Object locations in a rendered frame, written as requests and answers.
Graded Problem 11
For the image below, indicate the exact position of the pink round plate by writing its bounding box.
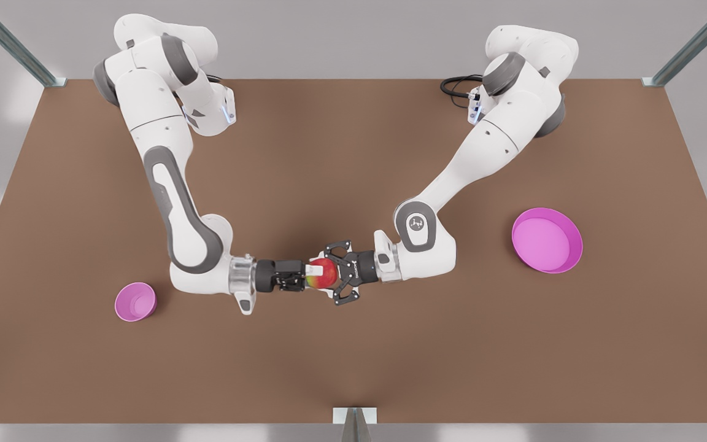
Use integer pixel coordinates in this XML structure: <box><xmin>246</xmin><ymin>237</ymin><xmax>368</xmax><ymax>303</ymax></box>
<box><xmin>511</xmin><ymin>207</ymin><xmax>584</xmax><ymax>274</ymax></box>

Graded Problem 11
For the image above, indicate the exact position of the black cable loop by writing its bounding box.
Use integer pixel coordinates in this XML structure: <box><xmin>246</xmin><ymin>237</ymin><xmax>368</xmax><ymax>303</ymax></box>
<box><xmin>440</xmin><ymin>74</ymin><xmax>484</xmax><ymax>103</ymax></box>

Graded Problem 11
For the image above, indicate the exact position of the small pink bowl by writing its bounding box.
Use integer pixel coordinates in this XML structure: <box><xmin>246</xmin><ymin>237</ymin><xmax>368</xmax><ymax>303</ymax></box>
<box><xmin>114</xmin><ymin>282</ymin><xmax>157</xmax><ymax>323</ymax></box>

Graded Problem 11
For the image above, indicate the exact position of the red green apple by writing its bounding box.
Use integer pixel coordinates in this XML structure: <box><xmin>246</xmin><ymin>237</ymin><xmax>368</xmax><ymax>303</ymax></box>
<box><xmin>305</xmin><ymin>258</ymin><xmax>339</xmax><ymax>290</ymax></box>

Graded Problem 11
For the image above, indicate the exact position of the silver frame post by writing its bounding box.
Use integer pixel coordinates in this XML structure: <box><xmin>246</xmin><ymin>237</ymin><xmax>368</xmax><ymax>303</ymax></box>
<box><xmin>0</xmin><ymin>0</ymin><xmax>68</xmax><ymax>88</ymax></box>
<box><xmin>333</xmin><ymin>406</ymin><xmax>378</xmax><ymax>442</ymax></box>
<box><xmin>641</xmin><ymin>0</ymin><xmax>707</xmax><ymax>88</ymax></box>

